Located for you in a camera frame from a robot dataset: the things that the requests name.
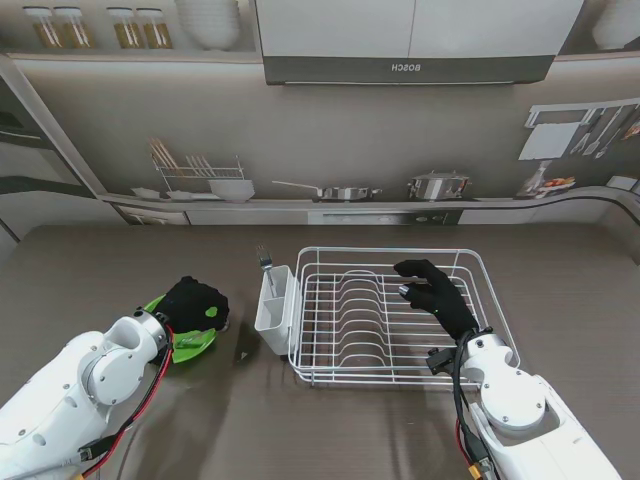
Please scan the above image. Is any white wire dish rack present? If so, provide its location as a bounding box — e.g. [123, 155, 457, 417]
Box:
[287, 247, 521, 387]

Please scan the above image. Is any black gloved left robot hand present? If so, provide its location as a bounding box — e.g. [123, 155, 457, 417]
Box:
[158, 275, 231, 335]

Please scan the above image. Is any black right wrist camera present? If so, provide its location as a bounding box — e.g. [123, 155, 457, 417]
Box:
[426, 348, 455, 375]

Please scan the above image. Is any gray network cable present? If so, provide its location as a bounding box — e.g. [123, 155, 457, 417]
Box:
[49, 439, 117, 480]

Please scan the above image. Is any green plastic bowl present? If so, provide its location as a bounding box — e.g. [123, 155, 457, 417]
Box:
[137, 294, 221, 365]

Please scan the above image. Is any printed kitchen backdrop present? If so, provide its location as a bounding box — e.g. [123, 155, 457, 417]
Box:
[0, 0, 640, 236]

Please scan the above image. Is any metal spoon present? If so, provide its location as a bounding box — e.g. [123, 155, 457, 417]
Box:
[175, 322, 234, 350]

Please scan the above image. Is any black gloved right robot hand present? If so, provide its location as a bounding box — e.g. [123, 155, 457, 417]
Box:
[393, 258, 482, 341]

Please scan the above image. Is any metal fork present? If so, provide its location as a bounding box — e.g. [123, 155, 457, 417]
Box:
[255, 243, 277, 297]

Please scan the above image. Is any white plastic utensil holder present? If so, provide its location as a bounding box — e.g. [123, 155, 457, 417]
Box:
[254, 264, 304, 356]

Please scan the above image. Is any red and black arm cable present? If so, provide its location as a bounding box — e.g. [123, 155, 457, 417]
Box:
[74, 324, 176, 480]

